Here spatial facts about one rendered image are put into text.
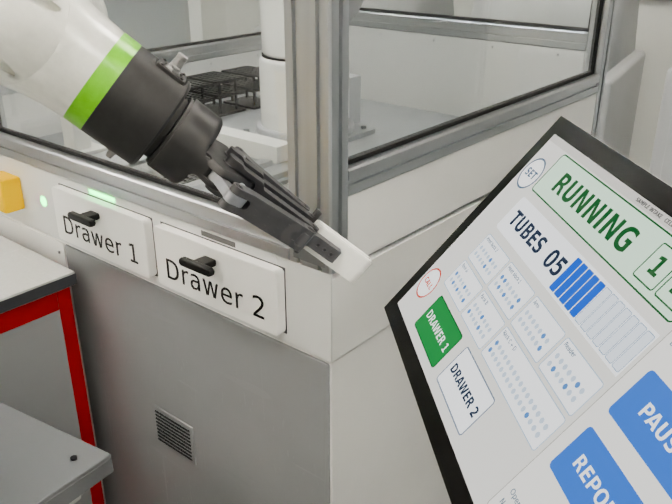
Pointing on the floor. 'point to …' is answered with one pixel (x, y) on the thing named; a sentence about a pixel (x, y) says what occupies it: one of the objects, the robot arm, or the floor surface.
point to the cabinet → (234, 401)
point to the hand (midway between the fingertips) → (336, 252)
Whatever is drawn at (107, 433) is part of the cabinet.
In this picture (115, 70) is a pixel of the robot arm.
